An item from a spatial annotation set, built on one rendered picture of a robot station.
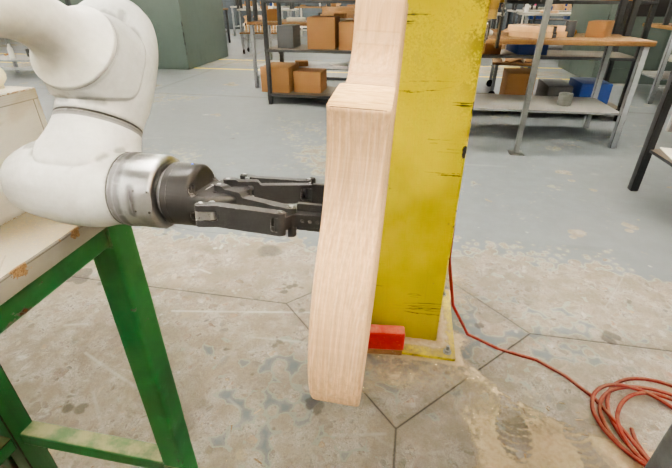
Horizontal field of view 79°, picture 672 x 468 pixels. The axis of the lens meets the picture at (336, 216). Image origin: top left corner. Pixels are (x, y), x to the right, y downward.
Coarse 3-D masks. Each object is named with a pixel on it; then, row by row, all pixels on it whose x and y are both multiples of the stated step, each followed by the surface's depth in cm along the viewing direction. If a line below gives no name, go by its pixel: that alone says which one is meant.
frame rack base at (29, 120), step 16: (0, 96) 57; (16, 96) 59; (32, 96) 62; (0, 112) 57; (16, 112) 60; (32, 112) 62; (0, 128) 58; (16, 128) 60; (32, 128) 62; (0, 144) 58; (16, 144) 60; (0, 160) 58; (0, 192) 59; (0, 208) 59; (16, 208) 61; (0, 224) 59
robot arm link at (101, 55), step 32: (0, 0) 35; (32, 0) 38; (96, 0) 49; (128, 0) 52; (0, 32) 36; (32, 32) 39; (64, 32) 42; (96, 32) 45; (128, 32) 49; (32, 64) 46; (64, 64) 44; (96, 64) 45; (128, 64) 48; (64, 96) 47; (96, 96) 47; (128, 96) 49
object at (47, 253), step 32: (32, 224) 60; (64, 224) 60; (0, 256) 52; (32, 256) 52; (64, 256) 57; (96, 256) 65; (0, 288) 48; (32, 288) 54; (0, 320) 50; (64, 448) 105; (96, 448) 103; (128, 448) 103
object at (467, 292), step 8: (448, 272) 204; (456, 272) 204; (448, 280) 199; (456, 280) 199; (464, 280) 199; (472, 280) 199; (448, 288) 193; (456, 288) 193; (464, 288) 193; (472, 288) 193; (480, 288) 193; (456, 296) 188; (464, 296) 188; (472, 296) 188; (480, 296) 188; (456, 304) 183; (464, 304) 183; (472, 304) 183; (480, 304) 183
